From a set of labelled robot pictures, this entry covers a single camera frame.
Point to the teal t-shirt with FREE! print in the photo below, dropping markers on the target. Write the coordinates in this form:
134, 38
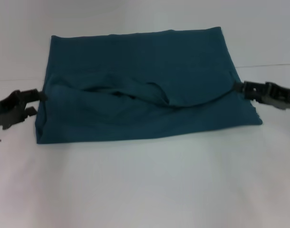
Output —
147, 95

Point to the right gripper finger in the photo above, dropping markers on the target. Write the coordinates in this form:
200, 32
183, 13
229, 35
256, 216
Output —
238, 86

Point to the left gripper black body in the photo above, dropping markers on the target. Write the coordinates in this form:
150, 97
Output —
9, 110

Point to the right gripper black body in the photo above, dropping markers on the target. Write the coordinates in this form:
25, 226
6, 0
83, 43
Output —
271, 95

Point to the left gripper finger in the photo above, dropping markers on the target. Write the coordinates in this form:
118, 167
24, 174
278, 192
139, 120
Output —
42, 97
29, 111

